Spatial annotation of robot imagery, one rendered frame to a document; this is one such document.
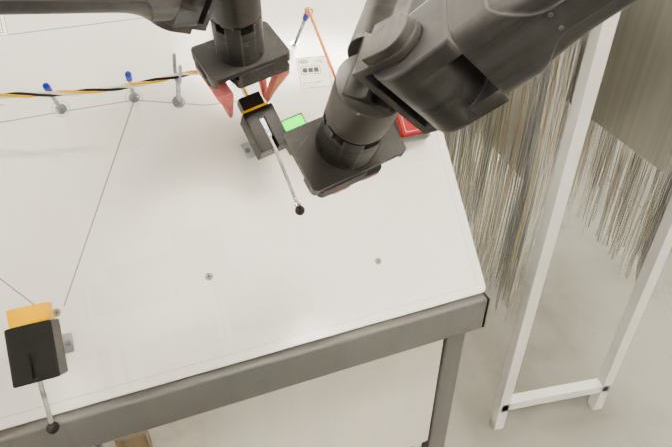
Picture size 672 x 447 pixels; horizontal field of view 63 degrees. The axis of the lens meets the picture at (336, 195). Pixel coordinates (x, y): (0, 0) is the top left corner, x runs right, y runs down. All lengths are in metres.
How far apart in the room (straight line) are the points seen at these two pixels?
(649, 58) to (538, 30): 1.19
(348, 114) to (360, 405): 0.67
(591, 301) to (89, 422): 1.85
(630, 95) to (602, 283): 0.99
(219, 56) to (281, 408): 0.55
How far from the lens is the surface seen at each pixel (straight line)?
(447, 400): 1.12
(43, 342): 0.69
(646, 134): 1.55
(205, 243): 0.78
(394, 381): 1.00
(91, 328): 0.78
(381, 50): 0.37
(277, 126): 0.73
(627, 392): 2.03
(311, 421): 0.99
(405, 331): 0.84
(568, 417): 1.90
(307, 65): 0.87
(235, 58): 0.66
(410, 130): 0.84
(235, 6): 0.61
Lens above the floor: 1.46
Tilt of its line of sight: 34 degrees down
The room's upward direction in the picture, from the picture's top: straight up
